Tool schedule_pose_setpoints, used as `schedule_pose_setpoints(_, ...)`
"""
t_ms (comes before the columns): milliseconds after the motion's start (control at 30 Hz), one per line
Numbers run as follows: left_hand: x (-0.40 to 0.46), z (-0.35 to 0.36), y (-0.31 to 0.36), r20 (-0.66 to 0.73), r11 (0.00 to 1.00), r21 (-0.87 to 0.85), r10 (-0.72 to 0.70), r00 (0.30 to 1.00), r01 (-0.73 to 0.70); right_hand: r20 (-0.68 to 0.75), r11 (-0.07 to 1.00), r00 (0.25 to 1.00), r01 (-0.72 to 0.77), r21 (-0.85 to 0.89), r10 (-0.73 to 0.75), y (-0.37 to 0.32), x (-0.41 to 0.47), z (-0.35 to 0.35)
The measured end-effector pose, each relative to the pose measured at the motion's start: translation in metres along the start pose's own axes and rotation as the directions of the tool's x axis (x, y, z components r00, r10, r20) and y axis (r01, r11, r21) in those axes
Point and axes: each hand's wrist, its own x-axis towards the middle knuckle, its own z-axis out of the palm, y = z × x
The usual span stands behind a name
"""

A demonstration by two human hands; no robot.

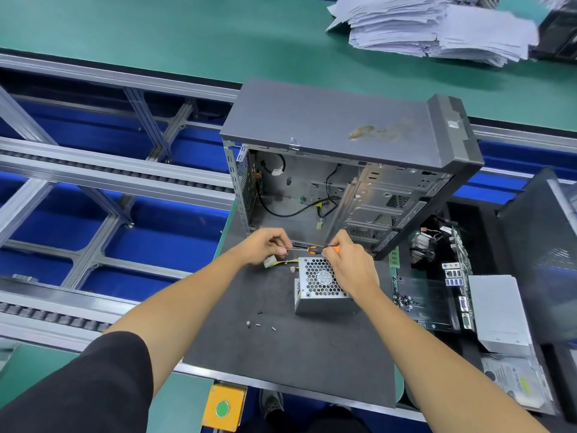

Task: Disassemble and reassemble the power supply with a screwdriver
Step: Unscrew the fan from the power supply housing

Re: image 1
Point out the black foam tray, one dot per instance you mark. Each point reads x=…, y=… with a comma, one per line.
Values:
x=478, y=239

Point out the silver optical drive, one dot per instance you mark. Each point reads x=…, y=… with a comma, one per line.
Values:
x=500, y=311

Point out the person's right hand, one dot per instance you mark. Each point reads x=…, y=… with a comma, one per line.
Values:
x=352, y=266

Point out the power supply circuit board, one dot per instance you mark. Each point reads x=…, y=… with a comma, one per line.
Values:
x=270, y=261

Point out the person's left hand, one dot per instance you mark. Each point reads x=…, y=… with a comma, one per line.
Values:
x=261, y=243

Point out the person's black shirt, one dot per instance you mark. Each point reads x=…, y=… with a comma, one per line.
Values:
x=81, y=388

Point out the person's right forearm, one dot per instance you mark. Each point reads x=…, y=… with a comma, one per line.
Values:
x=442, y=365

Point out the stack of white papers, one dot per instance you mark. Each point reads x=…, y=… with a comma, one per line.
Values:
x=433, y=27

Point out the small pile of screws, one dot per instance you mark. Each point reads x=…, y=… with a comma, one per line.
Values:
x=260, y=324

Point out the processor cooler with fan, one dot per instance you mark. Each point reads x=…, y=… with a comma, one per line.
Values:
x=425, y=241

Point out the green motherboard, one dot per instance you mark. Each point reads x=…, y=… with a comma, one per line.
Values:
x=460, y=266

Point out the person's black trousers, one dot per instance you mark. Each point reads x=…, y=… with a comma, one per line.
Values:
x=311, y=422

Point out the black cardboard box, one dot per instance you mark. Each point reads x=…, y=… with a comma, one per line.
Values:
x=557, y=36

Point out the aluminium conveyor frame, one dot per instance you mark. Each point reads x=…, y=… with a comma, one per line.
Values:
x=99, y=167

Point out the person's left shoe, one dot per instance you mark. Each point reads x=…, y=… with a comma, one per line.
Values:
x=272, y=403

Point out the green memory stick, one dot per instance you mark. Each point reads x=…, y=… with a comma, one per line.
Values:
x=394, y=257

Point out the person's left forearm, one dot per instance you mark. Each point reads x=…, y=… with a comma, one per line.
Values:
x=176, y=306

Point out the dark grey foam mat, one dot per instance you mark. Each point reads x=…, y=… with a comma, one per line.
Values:
x=297, y=356

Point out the grey computer tower case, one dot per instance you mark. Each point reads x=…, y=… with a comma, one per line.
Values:
x=343, y=121

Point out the yellow box with green button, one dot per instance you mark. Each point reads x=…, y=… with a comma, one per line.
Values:
x=224, y=407

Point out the silver hard drive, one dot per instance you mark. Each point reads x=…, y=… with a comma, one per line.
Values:
x=518, y=381

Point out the silver power supply unit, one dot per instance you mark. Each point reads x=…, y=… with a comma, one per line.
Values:
x=320, y=293

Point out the clear plastic tray with screws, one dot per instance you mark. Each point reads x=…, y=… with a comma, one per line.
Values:
x=424, y=302

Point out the dark grey case side panel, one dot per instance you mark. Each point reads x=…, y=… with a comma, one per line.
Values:
x=545, y=266

